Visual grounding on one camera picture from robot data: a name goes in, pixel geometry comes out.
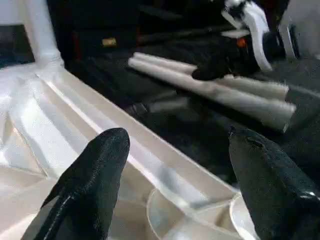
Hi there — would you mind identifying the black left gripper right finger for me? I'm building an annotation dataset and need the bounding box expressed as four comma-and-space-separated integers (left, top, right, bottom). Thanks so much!
227, 127, 320, 240

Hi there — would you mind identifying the white plastic table leg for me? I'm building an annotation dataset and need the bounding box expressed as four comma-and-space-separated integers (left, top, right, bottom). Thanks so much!
127, 56, 297, 134
21, 0, 65, 69
133, 51, 291, 101

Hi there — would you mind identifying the small yellow label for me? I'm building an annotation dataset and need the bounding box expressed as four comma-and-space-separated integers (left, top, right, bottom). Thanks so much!
102, 38, 118, 48

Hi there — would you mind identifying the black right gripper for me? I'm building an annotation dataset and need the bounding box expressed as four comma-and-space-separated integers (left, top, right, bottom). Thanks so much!
191, 34, 265, 82

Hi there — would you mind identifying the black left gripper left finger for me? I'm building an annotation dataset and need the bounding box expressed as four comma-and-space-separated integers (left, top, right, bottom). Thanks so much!
34, 127, 132, 240

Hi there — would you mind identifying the black bench with silver rail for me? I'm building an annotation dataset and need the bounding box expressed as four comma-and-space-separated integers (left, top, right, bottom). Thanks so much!
136, 24, 253, 47

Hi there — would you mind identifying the white plastic table top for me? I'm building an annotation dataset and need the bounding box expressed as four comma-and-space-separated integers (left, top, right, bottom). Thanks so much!
0, 54, 266, 240

